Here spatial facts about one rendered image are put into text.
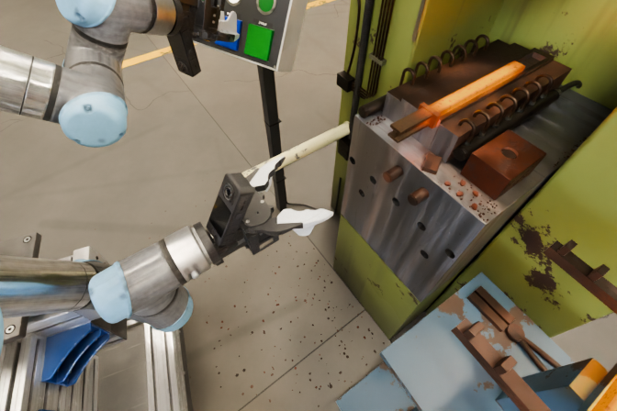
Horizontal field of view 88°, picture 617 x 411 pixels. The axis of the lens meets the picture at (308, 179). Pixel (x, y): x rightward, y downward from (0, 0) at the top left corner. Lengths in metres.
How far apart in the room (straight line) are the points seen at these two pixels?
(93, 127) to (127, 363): 1.00
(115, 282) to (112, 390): 0.89
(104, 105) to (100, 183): 1.68
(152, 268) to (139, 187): 1.55
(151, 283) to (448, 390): 0.55
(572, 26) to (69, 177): 2.31
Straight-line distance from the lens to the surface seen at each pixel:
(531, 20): 1.13
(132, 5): 0.60
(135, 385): 1.35
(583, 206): 0.83
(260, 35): 0.90
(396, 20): 0.93
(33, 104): 0.52
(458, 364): 0.76
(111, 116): 0.50
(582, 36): 1.09
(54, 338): 0.94
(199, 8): 0.71
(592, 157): 0.77
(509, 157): 0.73
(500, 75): 0.89
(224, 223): 0.48
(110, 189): 2.11
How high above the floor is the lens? 1.43
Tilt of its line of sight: 51 degrees down
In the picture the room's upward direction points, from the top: straight up
